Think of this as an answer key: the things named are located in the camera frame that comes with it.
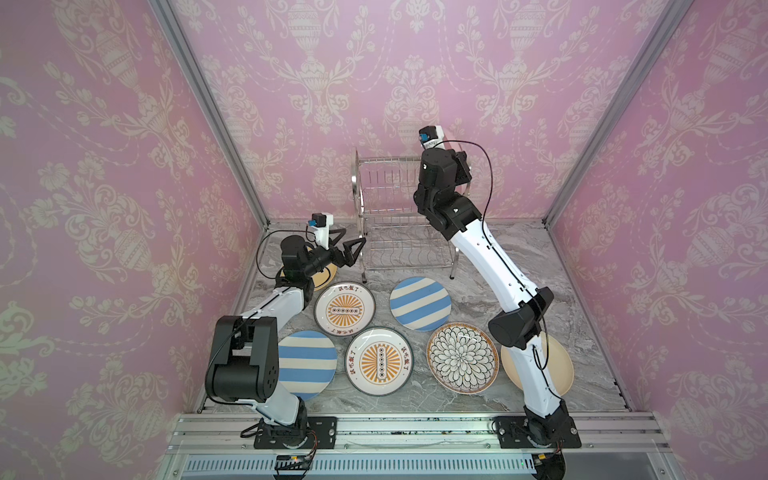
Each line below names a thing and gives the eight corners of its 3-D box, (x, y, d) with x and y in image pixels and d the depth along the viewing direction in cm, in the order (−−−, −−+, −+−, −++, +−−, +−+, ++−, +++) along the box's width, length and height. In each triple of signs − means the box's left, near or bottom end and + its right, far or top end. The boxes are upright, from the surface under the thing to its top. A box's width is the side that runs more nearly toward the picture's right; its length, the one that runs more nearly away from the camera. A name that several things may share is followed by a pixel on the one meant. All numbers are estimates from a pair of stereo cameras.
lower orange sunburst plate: (342, 395, 82) (342, 393, 80) (349, 329, 94) (348, 326, 92) (414, 395, 82) (414, 393, 80) (411, 329, 94) (411, 326, 92)
